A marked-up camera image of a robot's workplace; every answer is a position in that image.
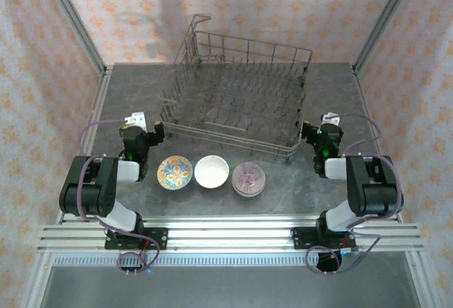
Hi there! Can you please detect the grey wire dish rack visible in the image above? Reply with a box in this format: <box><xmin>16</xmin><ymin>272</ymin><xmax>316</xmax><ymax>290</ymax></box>
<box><xmin>159</xmin><ymin>13</ymin><xmax>314</xmax><ymax>164</ymax></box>

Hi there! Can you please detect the orange blue floral bowl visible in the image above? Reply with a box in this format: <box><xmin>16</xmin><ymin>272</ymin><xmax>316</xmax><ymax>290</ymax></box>
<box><xmin>156</xmin><ymin>154</ymin><xmax>194</xmax><ymax>190</ymax></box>

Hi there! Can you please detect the white bowl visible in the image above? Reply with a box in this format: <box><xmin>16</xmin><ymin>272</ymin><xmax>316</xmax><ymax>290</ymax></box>
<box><xmin>194</xmin><ymin>154</ymin><xmax>230</xmax><ymax>189</ymax></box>

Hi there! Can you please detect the purple striped bowl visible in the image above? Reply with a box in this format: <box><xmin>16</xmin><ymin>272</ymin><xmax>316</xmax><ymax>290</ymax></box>
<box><xmin>231</xmin><ymin>161</ymin><xmax>266</xmax><ymax>195</ymax></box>

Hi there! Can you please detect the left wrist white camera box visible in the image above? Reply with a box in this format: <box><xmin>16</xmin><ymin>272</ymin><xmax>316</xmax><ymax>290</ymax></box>
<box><xmin>123</xmin><ymin>111</ymin><xmax>147</xmax><ymax>134</ymax></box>

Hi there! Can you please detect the aluminium table edge rail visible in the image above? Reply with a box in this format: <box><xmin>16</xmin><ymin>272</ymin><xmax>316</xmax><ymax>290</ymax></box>
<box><xmin>55</xmin><ymin>63</ymin><xmax>115</xmax><ymax>224</ymax></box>
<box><xmin>352</xmin><ymin>63</ymin><xmax>404</xmax><ymax>224</ymax></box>

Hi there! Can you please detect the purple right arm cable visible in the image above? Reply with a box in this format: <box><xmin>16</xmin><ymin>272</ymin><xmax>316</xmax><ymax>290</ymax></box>
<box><xmin>306</xmin><ymin>113</ymin><xmax>405</xmax><ymax>275</ymax></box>

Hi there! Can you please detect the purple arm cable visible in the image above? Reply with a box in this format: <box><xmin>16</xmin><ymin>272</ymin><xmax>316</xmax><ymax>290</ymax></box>
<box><xmin>306</xmin><ymin>113</ymin><xmax>405</xmax><ymax>275</ymax></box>
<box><xmin>79</xmin><ymin>118</ymin><xmax>161</xmax><ymax>277</ymax></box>

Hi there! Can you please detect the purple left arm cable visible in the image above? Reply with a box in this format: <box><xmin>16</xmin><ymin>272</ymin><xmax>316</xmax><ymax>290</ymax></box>
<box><xmin>79</xmin><ymin>118</ymin><xmax>161</xmax><ymax>277</ymax></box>

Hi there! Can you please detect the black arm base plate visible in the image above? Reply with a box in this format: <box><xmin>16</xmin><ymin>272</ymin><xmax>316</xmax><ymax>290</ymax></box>
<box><xmin>105</xmin><ymin>227</ymin><xmax>168</xmax><ymax>251</ymax></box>
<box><xmin>290</xmin><ymin>227</ymin><xmax>357</xmax><ymax>251</ymax></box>

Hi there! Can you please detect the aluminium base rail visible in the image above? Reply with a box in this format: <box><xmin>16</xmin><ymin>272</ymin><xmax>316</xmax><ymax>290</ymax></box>
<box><xmin>37</xmin><ymin>215</ymin><xmax>425</xmax><ymax>254</ymax></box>

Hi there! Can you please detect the black round cable port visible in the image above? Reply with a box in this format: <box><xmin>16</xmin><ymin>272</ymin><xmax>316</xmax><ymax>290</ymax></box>
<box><xmin>316</xmin><ymin>251</ymin><xmax>343</xmax><ymax>274</ymax></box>

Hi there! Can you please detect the aluminium corner post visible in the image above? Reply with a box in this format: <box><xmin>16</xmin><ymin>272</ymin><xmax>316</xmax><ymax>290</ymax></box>
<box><xmin>37</xmin><ymin>0</ymin><xmax>109</xmax><ymax>75</ymax></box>
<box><xmin>352</xmin><ymin>0</ymin><xmax>422</xmax><ymax>75</ymax></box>

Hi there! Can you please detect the slotted grey cable duct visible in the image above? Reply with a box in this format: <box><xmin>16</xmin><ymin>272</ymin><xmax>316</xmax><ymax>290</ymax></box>
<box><xmin>52</xmin><ymin>253</ymin><xmax>358</xmax><ymax>267</ymax></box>

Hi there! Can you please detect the aluminium frame leg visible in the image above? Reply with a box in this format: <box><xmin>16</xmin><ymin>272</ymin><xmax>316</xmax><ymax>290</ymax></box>
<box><xmin>19</xmin><ymin>253</ymin><xmax>54</xmax><ymax>308</ymax></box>
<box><xmin>405</xmin><ymin>253</ymin><xmax>438</xmax><ymax>308</ymax></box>

